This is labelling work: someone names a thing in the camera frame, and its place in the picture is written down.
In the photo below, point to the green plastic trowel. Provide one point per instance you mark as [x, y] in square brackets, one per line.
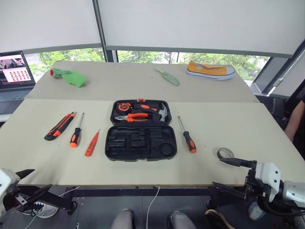
[170, 77]

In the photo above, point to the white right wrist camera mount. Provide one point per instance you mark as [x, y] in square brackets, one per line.
[269, 176]

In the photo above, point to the orange black tape measure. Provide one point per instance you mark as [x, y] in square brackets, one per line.
[122, 106]

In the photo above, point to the orange voltage tester pen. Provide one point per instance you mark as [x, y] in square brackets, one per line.
[91, 145]

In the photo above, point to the grey rounded shape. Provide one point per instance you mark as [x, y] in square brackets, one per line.
[122, 219]
[181, 220]

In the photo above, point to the open grey laptop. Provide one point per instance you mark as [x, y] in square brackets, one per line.
[14, 71]

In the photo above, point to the grey white sneaker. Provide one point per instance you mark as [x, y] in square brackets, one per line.
[46, 210]

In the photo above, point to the yellow canvas sneaker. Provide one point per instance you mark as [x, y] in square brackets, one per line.
[209, 71]

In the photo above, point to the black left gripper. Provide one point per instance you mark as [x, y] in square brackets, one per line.
[17, 200]

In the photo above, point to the black plastic tool case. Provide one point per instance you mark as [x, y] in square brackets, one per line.
[140, 145]

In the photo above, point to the black table frame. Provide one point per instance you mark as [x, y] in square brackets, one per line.
[119, 192]

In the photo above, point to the green cloth toy red tip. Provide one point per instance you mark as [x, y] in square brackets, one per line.
[75, 78]

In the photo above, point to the narrow white roller blind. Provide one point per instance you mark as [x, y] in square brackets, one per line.
[47, 21]

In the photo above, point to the dark window frame post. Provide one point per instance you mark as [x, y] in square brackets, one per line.
[107, 53]

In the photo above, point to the black electrical tape roll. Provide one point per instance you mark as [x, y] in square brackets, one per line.
[220, 153]

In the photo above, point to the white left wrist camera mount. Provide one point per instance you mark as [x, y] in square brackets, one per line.
[6, 181]

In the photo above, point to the bystander in black shirt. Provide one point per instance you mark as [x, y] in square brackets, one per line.
[296, 119]

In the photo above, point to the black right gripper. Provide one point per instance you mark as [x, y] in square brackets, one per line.
[252, 188]

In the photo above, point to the black orange utility knife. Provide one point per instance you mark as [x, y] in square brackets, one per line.
[59, 127]

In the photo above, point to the wide white roller blind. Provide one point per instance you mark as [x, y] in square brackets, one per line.
[197, 23]

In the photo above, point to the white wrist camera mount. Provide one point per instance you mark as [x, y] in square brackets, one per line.
[6, 181]
[269, 176]

